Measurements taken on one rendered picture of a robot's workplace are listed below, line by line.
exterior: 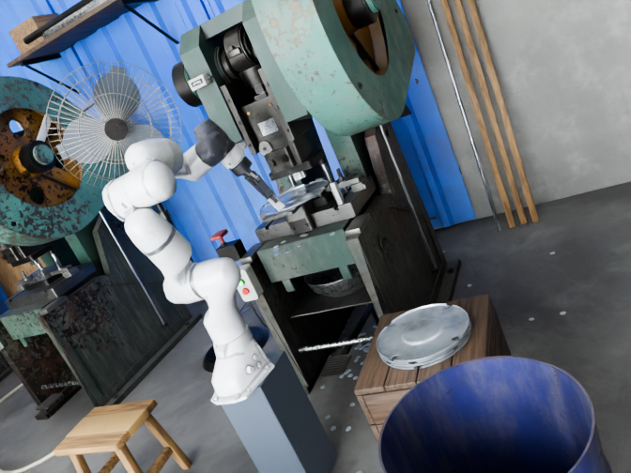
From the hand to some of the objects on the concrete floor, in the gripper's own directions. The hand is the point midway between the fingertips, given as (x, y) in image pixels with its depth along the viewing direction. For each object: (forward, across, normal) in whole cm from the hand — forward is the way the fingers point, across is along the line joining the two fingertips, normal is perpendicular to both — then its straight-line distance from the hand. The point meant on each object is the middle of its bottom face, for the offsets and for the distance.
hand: (275, 202), depth 202 cm
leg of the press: (+93, -8, +19) cm, 95 cm away
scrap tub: (+74, +110, -38) cm, 138 cm away
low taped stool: (+48, -21, -114) cm, 125 cm away
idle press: (+55, -170, -94) cm, 201 cm away
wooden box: (+80, +56, -18) cm, 99 cm away
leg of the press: (+82, -47, -16) cm, 95 cm away
